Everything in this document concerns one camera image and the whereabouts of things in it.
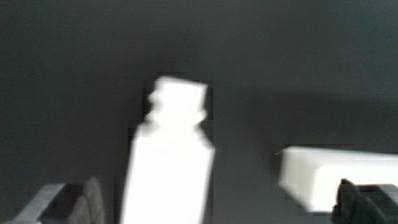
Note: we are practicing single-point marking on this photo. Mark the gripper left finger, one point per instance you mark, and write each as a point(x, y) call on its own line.
point(65, 204)

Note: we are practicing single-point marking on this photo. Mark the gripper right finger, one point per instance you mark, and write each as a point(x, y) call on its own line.
point(367, 204)

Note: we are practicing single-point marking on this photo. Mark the white leg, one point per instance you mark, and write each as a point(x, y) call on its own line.
point(171, 158)

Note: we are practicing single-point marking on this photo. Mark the white left border block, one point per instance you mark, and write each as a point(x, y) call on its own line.
point(315, 167)

